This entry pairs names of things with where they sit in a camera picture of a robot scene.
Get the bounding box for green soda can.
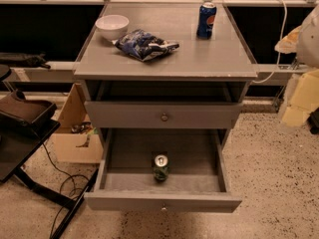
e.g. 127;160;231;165
153;154;168;181

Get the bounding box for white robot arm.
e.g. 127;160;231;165
275;5;319;127

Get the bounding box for grey drawer cabinet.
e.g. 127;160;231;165
73;2;259;214

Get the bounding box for closed grey top drawer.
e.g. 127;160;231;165
85;102;242;128

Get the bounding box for open grey middle drawer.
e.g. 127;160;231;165
85;128;241;213

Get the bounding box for blue pepsi can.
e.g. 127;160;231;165
196;2;217;39

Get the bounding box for blue chip bag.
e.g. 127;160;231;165
113;29;179;62

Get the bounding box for cardboard box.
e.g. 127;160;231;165
53;84;103;163

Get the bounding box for white bowl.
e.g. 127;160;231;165
95;15;130;41

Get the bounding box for brown tray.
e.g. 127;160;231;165
0;90;57;128

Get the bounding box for black floor cable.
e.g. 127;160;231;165
40;141;91;239

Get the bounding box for metal railing frame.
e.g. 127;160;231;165
0;0;319;115

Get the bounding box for white hanging cable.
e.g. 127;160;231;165
251;0;289;85

